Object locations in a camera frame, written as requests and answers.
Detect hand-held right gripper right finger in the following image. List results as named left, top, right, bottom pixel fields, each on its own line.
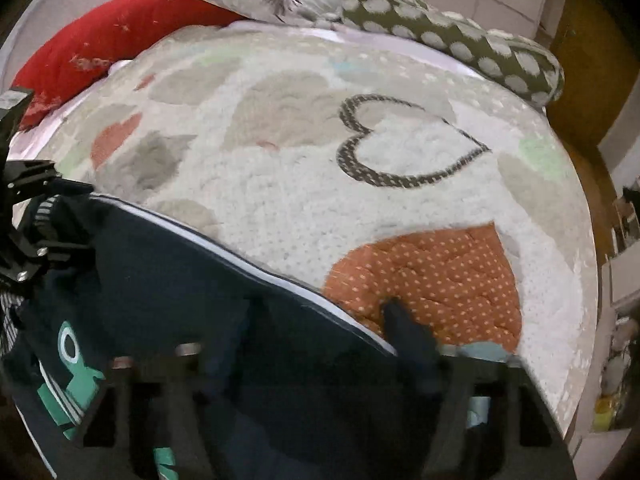
left=382, top=297, right=566, bottom=480

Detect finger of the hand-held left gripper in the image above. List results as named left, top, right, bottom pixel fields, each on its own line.
left=0, top=160, right=96, bottom=283

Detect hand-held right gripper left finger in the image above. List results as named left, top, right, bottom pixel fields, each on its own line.
left=75, top=342, right=217, bottom=480

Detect dark navy pants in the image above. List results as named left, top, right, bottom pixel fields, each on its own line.
left=0, top=191, right=578, bottom=480

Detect red pillow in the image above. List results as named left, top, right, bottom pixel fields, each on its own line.
left=11, top=0, right=422, bottom=132

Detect heart-print quilted blanket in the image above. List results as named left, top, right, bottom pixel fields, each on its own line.
left=30, top=24, right=598, bottom=443

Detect olive polka-dot bolster pillow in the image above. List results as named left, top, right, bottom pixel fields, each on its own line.
left=341, top=0, right=566, bottom=107

